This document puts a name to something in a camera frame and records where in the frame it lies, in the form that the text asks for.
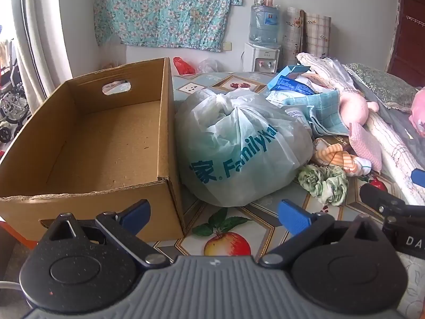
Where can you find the pink soft pillow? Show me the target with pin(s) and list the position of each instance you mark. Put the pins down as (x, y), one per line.
(419, 106)

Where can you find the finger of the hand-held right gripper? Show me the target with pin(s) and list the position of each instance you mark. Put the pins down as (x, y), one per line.
(375, 196)
(419, 176)

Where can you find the white curtain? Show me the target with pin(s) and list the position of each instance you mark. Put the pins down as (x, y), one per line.
(43, 33)

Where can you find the dark red door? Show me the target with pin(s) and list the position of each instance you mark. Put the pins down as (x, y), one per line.
(410, 40)

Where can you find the blue checked towel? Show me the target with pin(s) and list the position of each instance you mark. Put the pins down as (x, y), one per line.
(318, 109)

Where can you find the pink knit cloth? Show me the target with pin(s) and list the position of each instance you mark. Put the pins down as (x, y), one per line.
(363, 146)

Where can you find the wall socket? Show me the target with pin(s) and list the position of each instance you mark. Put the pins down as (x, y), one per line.
(226, 46)

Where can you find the red plastic bag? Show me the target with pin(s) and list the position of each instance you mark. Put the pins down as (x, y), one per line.
(182, 66)

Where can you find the blue printed packet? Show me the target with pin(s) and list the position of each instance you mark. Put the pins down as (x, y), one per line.
(292, 85)

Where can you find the blue water jug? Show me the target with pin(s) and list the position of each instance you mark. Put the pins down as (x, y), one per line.
(264, 23)

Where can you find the brown cardboard box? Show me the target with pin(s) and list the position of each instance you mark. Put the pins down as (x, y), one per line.
(99, 146)

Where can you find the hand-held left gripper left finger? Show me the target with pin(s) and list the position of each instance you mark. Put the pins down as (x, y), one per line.
(137, 212)

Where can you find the orange striped sock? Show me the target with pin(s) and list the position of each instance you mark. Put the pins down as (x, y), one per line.
(338, 158)

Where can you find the green fabric scrunchie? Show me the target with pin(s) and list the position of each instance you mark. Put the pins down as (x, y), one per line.
(323, 182)

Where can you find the teal floral wall cloth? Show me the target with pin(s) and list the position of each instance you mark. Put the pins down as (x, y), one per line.
(166, 6)

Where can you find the checked patterned roll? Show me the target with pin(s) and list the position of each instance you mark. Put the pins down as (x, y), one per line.
(317, 35)

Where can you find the pink plush toy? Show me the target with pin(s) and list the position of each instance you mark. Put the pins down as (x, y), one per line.
(353, 109)

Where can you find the blue cardboard carton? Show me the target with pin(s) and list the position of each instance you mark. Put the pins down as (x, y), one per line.
(292, 71)

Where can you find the metal hook rack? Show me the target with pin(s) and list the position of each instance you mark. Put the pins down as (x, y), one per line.
(416, 21)

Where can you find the white printed plastic bag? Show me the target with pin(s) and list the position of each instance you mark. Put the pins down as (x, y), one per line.
(239, 146)

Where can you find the grey blanket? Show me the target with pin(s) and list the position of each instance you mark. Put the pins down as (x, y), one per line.
(403, 126)

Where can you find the green patterned pillow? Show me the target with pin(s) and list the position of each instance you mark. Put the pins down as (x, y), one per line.
(381, 84)

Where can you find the white floral quilt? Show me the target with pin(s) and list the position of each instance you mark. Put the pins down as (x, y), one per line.
(391, 149)

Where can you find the floral patterned roll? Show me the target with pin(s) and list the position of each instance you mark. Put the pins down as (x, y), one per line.
(292, 30)

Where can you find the clear plastic bag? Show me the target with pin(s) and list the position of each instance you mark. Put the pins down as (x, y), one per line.
(208, 65)

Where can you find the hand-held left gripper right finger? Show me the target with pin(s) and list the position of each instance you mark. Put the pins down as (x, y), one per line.
(292, 216)

